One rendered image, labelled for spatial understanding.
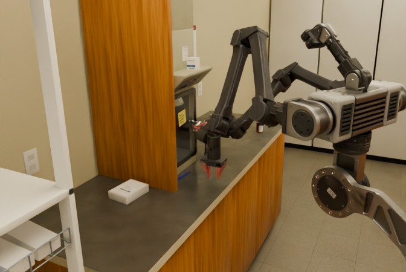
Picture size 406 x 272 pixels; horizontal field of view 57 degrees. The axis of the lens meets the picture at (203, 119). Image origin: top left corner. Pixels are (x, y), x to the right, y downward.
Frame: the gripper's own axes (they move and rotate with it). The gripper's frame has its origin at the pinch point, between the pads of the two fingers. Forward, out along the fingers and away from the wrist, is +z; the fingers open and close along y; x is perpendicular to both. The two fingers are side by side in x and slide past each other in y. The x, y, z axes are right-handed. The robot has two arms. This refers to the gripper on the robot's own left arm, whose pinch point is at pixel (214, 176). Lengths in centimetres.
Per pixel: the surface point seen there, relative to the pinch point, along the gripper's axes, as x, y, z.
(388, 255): -138, -80, 111
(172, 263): 27.4, 6.1, 28.1
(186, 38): -39, 34, -56
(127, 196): 12.8, 38.9, 12.2
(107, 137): -6, 65, -7
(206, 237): -4.4, 6.2, 36.0
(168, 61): -6, 25, -48
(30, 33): 22, 76, -62
